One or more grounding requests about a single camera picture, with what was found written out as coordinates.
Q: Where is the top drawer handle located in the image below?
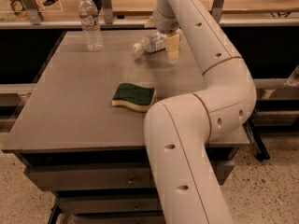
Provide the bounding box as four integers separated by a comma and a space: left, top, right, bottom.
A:
127, 175, 135, 187

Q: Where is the green yellow sponge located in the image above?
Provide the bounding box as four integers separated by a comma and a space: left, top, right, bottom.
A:
112, 83, 156, 112

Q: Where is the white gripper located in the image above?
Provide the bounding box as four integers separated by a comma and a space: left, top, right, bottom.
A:
144, 0, 180, 61

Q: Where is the small black object on shelf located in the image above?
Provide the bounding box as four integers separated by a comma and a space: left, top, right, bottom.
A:
43, 0, 57, 7

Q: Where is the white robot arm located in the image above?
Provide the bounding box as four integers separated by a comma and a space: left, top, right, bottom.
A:
144, 0, 256, 224

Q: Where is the colourful box on shelf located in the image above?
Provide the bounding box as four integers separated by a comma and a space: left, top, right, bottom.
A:
0, 0, 28, 21

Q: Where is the clear plastic water bottle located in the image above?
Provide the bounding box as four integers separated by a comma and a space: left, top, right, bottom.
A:
78, 0, 103, 51

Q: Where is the wooden shelf with metal posts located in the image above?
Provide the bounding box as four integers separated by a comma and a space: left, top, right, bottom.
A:
0, 0, 299, 29

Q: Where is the blue label plastic bottle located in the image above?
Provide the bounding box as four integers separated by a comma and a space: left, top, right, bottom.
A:
133, 29, 181, 53

